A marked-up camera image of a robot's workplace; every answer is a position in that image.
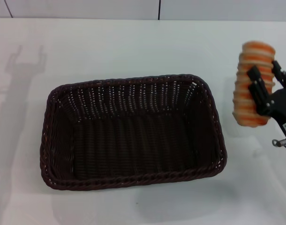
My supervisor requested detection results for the dark brown woven basket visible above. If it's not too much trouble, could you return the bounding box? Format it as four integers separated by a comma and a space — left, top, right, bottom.
40, 74, 228, 191

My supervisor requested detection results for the right arm connector cable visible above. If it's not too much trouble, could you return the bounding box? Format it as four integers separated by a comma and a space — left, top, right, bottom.
271, 137, 286, 163

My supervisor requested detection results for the orange striped bread roll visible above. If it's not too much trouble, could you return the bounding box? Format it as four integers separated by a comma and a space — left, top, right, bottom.
232, 41, 276, 128

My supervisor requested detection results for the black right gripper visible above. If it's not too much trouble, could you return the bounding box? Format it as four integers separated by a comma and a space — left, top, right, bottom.
247, 60, 286, 137

